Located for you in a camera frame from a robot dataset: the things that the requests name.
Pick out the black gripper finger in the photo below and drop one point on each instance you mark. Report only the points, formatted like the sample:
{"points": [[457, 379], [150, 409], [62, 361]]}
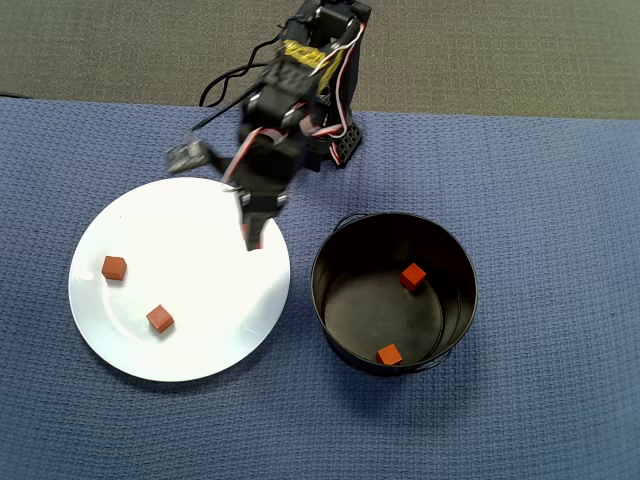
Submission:
{"points": [[251, 232], [260, 230]]}

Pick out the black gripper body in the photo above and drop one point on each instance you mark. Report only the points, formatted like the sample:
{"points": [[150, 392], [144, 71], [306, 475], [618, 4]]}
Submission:
{"points": [[261, 202]]}

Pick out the red cube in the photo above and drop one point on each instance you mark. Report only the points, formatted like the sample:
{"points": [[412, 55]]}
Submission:
{"points": [[160, 319], [389, 354], [245, 234], [413, 276], [114, 268]]}

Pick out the white round plate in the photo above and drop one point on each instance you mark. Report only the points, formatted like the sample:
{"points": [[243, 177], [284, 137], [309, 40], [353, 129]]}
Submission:
{"points": [[190, 300]]}

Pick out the black metal bucket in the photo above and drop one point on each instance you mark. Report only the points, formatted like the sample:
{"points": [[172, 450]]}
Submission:
{"points": [[380, 310]]}

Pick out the blue woven table cloth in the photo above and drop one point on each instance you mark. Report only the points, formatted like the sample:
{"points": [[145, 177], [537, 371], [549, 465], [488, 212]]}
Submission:
{"points": [[500, 250]]}

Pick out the small wrist camera board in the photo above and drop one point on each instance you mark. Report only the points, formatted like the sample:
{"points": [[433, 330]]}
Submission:
{"points": [[187, 156]]}

